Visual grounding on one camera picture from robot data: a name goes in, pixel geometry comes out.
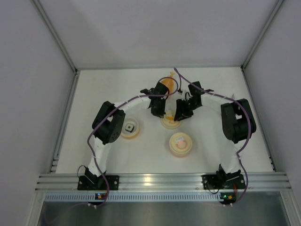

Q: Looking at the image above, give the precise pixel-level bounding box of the cream lid orange smiley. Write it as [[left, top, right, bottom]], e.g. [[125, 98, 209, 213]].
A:
[[160, 110, 181, 129]]

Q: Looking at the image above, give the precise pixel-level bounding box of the cream lid pink smiley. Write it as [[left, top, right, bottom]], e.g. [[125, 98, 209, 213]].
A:
[[169, 132, 192, 149]]

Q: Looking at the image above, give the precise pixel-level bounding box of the black white sushi piece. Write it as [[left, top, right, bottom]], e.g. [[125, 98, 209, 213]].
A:
[[125, 123, 135, 133]]

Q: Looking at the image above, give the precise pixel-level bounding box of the cream bowl orange base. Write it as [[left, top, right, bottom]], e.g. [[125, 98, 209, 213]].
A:
[[121, 117, 140, 139]]

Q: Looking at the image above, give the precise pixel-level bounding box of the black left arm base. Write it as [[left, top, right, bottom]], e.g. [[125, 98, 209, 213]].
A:
[[77, 175, 119, 191]]

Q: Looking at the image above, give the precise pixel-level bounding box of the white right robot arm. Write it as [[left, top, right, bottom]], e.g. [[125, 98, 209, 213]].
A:
[[174, 81, 256, 182]]

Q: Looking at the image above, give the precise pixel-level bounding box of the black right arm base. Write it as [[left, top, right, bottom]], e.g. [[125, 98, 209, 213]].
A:
[[201, 174, 246, 191]]

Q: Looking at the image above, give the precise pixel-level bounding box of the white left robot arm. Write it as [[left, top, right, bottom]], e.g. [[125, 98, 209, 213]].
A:
[[84, 81, 174, 190]]

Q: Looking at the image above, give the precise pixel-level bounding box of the orange boat-shaped dish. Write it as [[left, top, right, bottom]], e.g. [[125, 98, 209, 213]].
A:
[[160, 72, 175, 94]]

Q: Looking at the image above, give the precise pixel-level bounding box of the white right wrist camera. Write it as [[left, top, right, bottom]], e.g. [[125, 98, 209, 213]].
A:
[[178, 89, 190, 100]]

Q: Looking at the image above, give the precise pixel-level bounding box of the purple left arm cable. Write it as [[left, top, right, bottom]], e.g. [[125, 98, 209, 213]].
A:
[[87, 77, 181, 208]]

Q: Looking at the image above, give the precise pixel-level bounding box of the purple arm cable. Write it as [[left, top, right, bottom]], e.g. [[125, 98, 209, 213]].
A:
[[87, 77, 181, 208], [173, 67, 251, 208]]

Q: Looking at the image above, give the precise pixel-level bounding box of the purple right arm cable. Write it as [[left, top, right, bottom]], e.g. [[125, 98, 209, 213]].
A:
[[173, 67, 251, 208]]

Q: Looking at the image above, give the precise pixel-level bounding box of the grey slotted cable duct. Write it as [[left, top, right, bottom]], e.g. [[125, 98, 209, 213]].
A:
[[44, 193, 233, 202]]

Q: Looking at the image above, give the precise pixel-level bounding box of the aluminium mounting rail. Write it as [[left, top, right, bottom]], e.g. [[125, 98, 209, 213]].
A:
[[35, 172, 292, 193]]

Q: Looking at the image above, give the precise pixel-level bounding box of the right aluminium frame post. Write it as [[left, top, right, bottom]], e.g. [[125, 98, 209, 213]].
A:
[[240, 0, 286, 71]]

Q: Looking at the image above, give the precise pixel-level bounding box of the aluminium frame post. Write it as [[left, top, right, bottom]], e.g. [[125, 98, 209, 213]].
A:
[[240, 0, 286, 71], [32, 0, 79, 73]]

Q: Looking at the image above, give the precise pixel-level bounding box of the left aluminium frame post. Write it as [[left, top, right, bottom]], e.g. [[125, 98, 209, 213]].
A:
[[32, 0, 79, 73]]

